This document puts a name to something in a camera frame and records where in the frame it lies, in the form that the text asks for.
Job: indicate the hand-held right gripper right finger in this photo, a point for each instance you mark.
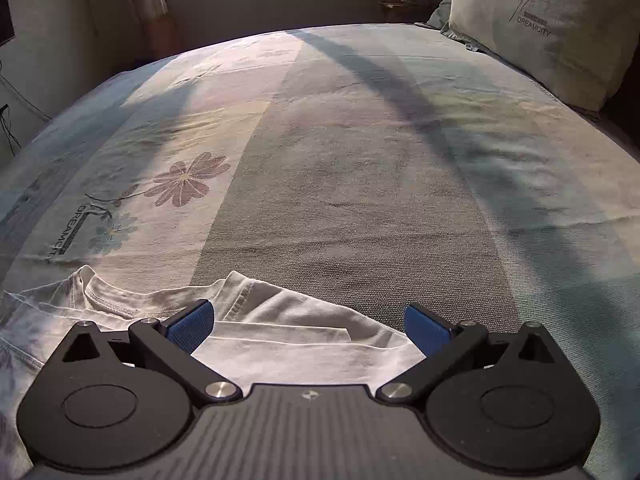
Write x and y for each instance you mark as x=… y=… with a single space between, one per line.
x=425 y=330

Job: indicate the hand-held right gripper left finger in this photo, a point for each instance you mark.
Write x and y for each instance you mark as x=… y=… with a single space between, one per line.
x=192 y=327

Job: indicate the white printed long-sleeve shirt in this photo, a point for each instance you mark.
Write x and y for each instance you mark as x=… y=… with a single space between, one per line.
x=300 y=330

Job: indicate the floral patchwork bed sheet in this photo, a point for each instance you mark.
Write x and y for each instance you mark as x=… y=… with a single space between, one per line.
x=350 y=160

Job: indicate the grey-blue pillow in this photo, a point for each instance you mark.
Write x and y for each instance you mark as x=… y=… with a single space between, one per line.
x=439 y=16

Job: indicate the beige pillow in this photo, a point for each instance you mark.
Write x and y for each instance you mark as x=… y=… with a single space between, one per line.
x=540 y=35

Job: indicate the wooden nightstand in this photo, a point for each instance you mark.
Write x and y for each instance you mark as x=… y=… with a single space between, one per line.
x=395 y=10

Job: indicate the black television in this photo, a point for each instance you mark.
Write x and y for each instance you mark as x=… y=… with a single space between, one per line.
x=6 y=15

